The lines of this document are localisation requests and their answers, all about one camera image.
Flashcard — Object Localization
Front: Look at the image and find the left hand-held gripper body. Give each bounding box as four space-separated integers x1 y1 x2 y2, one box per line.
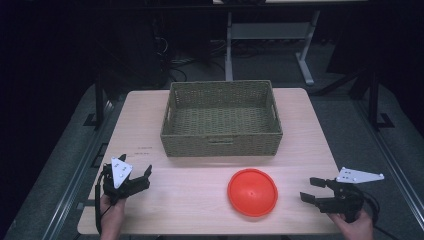
101 157 150 205

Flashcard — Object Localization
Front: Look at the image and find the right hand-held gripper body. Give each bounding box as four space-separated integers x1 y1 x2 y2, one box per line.
314 166 385 224

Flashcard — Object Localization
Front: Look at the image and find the green woven basket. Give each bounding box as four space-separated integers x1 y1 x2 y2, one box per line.
160 79 284 158

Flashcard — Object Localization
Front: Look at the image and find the person's left hand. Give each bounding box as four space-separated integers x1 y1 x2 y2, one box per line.
99 194 127 238

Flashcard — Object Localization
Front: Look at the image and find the person's right hand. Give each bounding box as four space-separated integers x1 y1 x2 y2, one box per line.
327 209 375 240

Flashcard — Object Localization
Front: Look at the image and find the black metal stand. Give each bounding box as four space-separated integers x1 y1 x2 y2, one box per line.
82 71 108 129
366 68 395 132

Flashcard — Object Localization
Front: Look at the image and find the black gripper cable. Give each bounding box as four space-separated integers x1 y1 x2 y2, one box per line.
361 188 403 240
94 173 105 235

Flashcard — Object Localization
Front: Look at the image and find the metal floor rail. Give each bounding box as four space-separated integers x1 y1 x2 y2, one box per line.
353 99 424 232
40 99 125 240

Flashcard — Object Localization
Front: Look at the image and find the bundle of floor cables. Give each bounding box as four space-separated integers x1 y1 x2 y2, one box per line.
151 34 228 84

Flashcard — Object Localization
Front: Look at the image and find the grey metal desk frame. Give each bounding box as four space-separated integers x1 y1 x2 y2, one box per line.
224 9 322 87

